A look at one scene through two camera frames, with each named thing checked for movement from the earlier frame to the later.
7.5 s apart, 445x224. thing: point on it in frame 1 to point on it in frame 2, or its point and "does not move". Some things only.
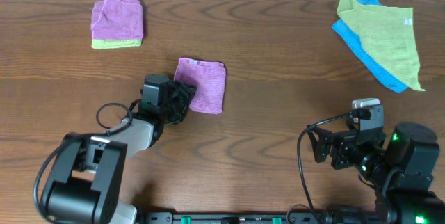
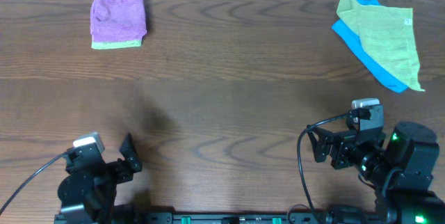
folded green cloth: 109,44 does not move
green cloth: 388,32 does not move
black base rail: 328,217 does not move
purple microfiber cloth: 210,77 to 118,17
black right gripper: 343,141 does not move
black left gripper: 177,99 to 118,167
